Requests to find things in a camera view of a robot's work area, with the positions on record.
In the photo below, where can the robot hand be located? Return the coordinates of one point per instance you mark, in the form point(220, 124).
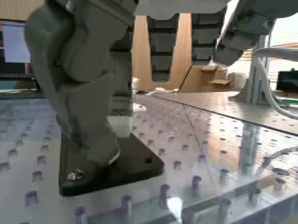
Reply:
point(79, 66)

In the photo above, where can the cardboard panel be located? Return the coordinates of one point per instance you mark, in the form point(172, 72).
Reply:
point(180, 50)

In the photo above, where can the black plate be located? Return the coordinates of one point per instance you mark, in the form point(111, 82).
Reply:
point(127, 166)

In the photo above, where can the small silver screw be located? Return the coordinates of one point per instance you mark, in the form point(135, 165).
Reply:
point(74, 174)

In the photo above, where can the clear box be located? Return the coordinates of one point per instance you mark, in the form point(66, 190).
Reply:
point(190, 173)

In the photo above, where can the black screen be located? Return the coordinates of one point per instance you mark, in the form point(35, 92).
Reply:
point(287, 80)

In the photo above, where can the grey metal post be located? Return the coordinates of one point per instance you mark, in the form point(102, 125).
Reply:
point(252, 83)

